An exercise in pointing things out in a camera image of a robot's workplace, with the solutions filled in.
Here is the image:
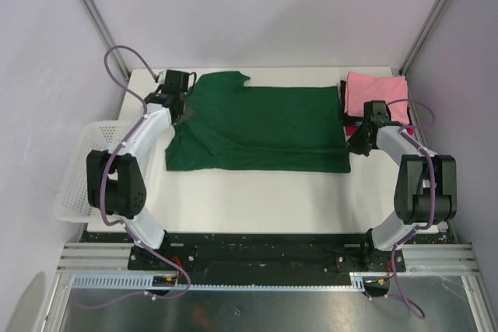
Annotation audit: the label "green t shirt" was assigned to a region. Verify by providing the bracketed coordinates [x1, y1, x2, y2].
[165, 71, 352, 174]

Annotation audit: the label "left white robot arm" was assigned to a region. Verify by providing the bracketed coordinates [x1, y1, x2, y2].
[86, 69, 197, 270]

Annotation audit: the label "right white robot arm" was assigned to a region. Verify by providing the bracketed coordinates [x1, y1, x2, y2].
[347, 100, 458, 271]

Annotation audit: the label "red folded t shirt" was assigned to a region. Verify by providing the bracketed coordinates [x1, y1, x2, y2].
[345, 124, 415, 136]

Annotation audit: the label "black printed folded t shirt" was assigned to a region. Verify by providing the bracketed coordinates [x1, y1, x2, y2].
[339, 80, 412, 127]

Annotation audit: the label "pink folded t shirt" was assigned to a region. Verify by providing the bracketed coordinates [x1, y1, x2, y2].
[345, 72, 409, 124]

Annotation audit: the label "white plastic basket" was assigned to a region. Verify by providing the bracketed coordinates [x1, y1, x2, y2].
[54, 121, 132, 223]

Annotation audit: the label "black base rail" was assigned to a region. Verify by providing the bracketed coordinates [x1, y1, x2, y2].
[128, 232, 406, 285]

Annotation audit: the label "left aluminium frame post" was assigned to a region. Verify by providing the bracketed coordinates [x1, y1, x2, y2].
[58, 0, 132, 79]

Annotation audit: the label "aluminium frame post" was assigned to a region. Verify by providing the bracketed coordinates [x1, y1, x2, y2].
[58, 0, 132, 79]
[398, 0, 452, 75]

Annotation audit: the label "right aluminium frame post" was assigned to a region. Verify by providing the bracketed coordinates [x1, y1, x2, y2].
[398, 0, 452, 75]

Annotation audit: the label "grey slotted cable duct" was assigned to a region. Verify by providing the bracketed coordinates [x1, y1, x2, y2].
[71, 272, 389, 292]

